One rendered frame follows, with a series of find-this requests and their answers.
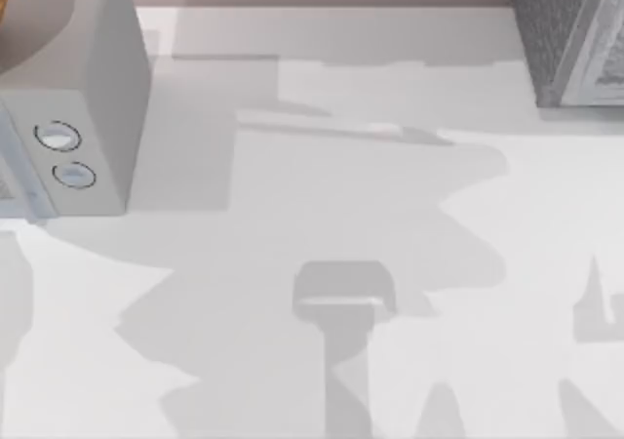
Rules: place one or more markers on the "small microwave knob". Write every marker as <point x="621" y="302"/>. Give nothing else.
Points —
<point x="74" y="175"/>

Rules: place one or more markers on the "pale microwave oven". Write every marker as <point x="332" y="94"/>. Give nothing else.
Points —
<point x="92" y="92"/>

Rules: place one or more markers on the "large microwave knob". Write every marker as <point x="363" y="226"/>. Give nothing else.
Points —
<point x="57" y="136"/>

